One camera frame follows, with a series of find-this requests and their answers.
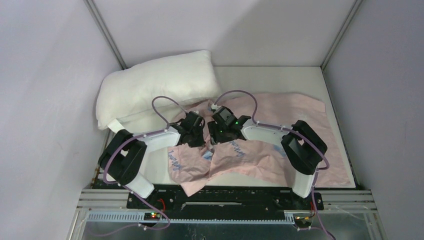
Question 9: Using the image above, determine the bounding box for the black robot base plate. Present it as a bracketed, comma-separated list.
[146, 184, 324, 220]

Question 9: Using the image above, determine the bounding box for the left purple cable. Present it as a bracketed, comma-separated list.
[87, 96, 188, 238]

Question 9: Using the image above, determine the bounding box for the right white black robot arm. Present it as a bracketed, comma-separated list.
[207, 105, 330, 209]

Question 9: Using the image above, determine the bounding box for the white pillow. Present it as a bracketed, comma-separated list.
[95, 50, 222, 130]

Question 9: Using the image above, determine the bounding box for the left aluminium frame post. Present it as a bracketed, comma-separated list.
[83, 0, 128, 70]

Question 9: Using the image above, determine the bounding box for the aluminium frame post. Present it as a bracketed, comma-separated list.
[320, 0, 364, 72]
[83, 0, 128, 70]

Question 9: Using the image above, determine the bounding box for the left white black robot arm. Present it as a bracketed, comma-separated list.
[98, 111, 206, 208]

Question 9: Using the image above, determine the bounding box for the right aluminium frame post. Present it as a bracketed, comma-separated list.
[320, 0, 364, 72]

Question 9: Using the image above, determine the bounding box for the grey slotted cable duct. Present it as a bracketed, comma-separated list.
[86, 211, 295, 225]

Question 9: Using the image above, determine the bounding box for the pink and blue pillowcase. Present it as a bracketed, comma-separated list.
[167, 93, 354, 196]

